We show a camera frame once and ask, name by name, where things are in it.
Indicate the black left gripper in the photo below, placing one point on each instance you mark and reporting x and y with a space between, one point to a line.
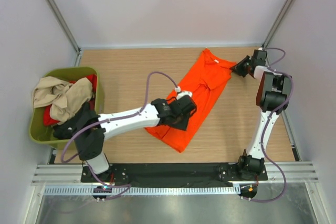
179 120

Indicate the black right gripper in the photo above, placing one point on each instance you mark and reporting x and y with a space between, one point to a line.
246 64

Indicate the orange t shirt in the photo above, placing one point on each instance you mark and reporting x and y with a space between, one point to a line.
206 79

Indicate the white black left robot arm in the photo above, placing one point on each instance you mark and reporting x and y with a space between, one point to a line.
94 129

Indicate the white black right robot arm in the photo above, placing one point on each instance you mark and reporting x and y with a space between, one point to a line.
273 95

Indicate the black t shirt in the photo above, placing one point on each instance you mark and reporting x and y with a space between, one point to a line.
66 130

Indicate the beige t shirt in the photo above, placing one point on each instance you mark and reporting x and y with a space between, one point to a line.
63 95

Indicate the red t shirt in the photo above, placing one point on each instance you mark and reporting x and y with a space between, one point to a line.
48 117

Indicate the green plastic tub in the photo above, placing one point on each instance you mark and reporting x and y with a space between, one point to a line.
42 134

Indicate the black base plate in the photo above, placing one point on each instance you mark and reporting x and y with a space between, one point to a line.
180 172

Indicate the white slotted cable duct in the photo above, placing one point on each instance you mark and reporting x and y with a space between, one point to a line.
93 190

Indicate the right corner aluminium post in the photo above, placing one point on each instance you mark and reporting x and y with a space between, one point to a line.
284 11

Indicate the corner aluminium post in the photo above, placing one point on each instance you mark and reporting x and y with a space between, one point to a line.
64 26
284 11

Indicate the aluminium frame rail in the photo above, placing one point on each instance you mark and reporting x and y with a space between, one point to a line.
66 174

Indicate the left corner aluminium post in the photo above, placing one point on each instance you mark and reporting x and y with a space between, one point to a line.
64 26

